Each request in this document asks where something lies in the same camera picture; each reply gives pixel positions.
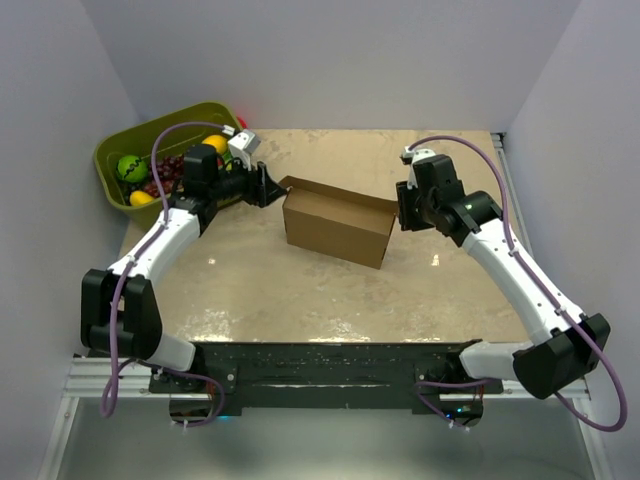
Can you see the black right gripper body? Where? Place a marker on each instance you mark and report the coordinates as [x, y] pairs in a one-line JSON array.
[[424, 206]]

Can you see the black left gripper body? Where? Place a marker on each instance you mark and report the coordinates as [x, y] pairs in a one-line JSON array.
[[237, 184]]

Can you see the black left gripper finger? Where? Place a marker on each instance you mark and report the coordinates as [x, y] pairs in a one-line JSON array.
[[261, 174], [272, 191]]

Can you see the brown cardboard box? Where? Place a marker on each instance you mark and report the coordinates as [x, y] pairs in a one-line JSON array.
[[339, 223]]

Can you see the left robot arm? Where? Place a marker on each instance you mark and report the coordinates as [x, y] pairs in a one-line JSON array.
[[119, 312]]

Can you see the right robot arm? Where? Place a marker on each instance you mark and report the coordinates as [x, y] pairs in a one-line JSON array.
[[554, 354]]

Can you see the purple toy grapes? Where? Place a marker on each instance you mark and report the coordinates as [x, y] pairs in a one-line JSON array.
[[170, 169]]

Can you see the yellow toy lemon back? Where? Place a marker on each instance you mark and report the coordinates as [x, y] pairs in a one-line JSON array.
[[219, 142]]

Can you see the yellow toy lemon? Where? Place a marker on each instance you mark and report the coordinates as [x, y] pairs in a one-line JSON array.
[[139, 198], [219, 142]]

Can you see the yellow toy lemon front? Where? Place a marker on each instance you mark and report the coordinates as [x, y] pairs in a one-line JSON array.
[[139, 198]]

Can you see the green toy ball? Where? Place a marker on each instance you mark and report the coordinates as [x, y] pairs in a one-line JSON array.
[[132, 169]]

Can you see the green plastic bin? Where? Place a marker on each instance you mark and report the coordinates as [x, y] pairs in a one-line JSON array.
[[138, 141]]

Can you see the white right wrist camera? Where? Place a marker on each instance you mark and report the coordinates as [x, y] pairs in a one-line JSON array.
[[409, 157]]

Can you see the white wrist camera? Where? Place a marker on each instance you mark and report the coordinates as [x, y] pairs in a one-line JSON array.
[[243, 145], [409, 157]]

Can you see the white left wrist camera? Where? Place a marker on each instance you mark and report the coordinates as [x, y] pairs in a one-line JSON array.
[[243, 145]]

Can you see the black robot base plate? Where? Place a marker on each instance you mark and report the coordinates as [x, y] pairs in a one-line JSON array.
[[376, 376]]

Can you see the aluminium frame rail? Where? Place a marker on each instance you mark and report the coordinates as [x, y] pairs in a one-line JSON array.
[[592, 440]]

